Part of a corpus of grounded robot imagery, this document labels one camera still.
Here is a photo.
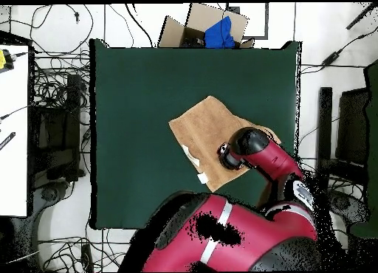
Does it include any brown cardboard box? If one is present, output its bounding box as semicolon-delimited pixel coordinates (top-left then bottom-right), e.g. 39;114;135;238
157;2;255;49

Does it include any black upright post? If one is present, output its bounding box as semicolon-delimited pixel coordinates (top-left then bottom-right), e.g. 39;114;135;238
315;86;334;182

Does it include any black square frame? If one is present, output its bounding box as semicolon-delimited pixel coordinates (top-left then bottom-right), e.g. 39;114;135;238
225;2;269;40

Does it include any black power adapter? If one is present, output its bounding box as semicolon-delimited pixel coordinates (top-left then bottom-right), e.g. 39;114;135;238
320;49;344;67

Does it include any black slanted bar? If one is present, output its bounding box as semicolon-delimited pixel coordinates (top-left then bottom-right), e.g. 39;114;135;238
346;2;378;31

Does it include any black computer tower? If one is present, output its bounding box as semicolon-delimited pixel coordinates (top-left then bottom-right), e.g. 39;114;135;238
30;74;82;182

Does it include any black round base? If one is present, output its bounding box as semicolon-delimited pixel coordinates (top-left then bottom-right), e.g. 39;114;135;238
326;189;370;225

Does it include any dark green table cloth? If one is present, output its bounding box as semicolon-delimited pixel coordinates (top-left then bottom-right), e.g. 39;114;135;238
89;38;302;230

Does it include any tan terry towel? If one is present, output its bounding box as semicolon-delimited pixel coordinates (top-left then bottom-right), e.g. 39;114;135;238
168;94;282;193

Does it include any yellow and black tool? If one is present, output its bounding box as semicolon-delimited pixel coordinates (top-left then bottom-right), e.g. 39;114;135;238
0;49;15;71

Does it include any white desk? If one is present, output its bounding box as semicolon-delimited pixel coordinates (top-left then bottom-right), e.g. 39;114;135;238
0;44;30;218

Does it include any blue cloth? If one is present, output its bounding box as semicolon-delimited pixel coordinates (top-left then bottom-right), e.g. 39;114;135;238
204;15;236;49

